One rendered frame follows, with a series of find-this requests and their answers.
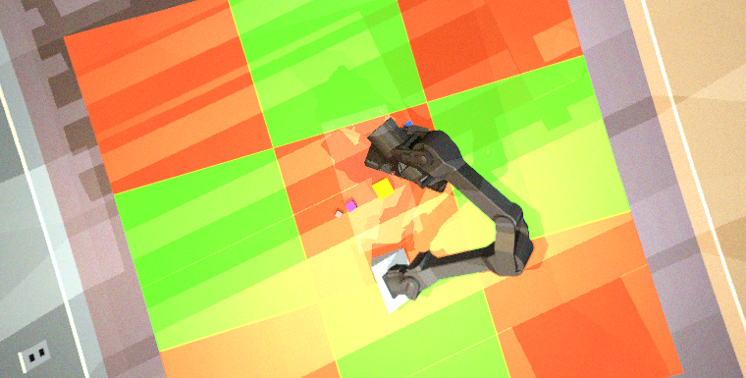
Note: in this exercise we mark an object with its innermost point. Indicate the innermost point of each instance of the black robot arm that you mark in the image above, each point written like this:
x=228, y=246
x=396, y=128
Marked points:
x=423, y=156

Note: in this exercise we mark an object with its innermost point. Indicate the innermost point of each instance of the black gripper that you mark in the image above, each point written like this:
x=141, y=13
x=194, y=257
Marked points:
x=377, y=161

